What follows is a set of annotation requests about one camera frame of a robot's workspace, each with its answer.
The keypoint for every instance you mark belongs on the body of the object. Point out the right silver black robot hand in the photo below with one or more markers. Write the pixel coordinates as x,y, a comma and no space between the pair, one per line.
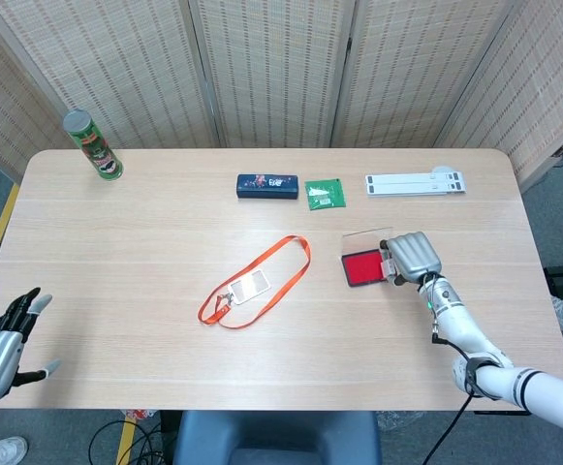
412,259

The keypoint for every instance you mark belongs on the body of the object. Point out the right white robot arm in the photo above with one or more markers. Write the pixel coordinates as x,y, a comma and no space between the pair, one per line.
484,349

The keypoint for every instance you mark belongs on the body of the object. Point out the red ink pad clear lid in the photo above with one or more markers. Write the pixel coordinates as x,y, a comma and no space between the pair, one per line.
364,261

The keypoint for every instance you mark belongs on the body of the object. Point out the white folding stand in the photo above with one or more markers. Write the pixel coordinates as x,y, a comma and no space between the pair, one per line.
415,184

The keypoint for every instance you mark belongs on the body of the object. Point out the white sneaker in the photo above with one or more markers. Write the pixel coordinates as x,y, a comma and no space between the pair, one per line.
2,450

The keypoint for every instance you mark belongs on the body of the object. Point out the green foil packet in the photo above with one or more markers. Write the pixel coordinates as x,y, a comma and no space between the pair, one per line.
326,194

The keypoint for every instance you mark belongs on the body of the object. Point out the dark blue printed case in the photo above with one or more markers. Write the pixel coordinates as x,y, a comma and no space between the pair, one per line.
268,187

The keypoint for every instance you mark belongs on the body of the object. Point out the blue chair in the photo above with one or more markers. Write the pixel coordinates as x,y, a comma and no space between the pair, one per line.
276,438

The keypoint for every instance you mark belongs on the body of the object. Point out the woven folding screen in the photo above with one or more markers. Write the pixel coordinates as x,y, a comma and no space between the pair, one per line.
281,72

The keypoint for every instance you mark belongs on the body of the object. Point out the green chip can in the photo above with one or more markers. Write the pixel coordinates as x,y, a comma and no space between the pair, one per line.
94,146

